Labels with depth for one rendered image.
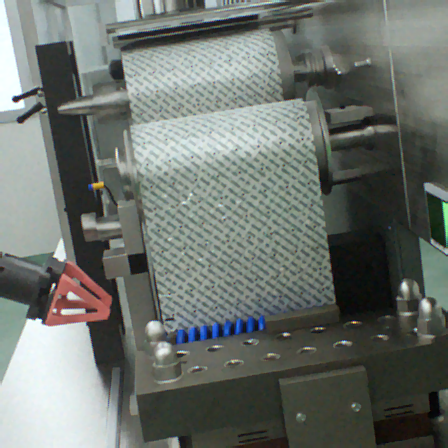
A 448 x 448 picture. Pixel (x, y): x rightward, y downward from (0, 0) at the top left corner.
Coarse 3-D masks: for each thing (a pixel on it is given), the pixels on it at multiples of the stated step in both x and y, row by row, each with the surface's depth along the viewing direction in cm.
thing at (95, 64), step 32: (32, 0) 237; (64, 0) 221; (96, 0) 221; (128, 0) 222; (224, 0) 224; (256, 0) 224; (64, 32) 222; (96, 32) 223; (128, 32) 223; (96, 64) 224; (96, 128) 227; (96, 160) 228
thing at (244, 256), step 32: (288, 192) 128; (320, 192) 128; (160, 224) 128; (192, 224) 128; (224, 224) 128; (256, 224) 129; (288, 224) 129; (320, 224) 129; (160, 256) 128; (192, 256) 129; (224, 256) 129; (256, 256) 129; (288, 256) 130; (320, 256) 130; (160, 288) 129; (192, 288) 130; (224, 288) 130; (256, 288) 130; (288, 288) 131; (320, 288) 131; (192, 320) 130; (224, 320) 131; (256, 320) 131
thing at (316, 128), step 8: (312, 104) 131; (312, 112) 129; (312, 120) 128; (312, 128) 128; (320, 128) 128; (320, 136) 128; (320, 144) 128; (128, 152) 127; (320, 152) 128; (128, 160) 127; (320, 160) 128; (128, 168) 127; (320, 168) 129; (320, 176) 130; (136, 192) 127; (136, 200) 128; (136, 208) 130
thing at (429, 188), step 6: (426, 186) 108; (432, 186) 106; (426, 192) 108; (432, 192) 106; (438, 192) 103; (444, 192) 102; (426, 198) 109; (438, 198) 103; (444, 198) 101; (444, 222) 103; (444, 228) 103; (444, 234) 103; (432, 240) 109; (444, 240) 104; (438, 246) 107; (444, 246) 104; (444, 252) 105
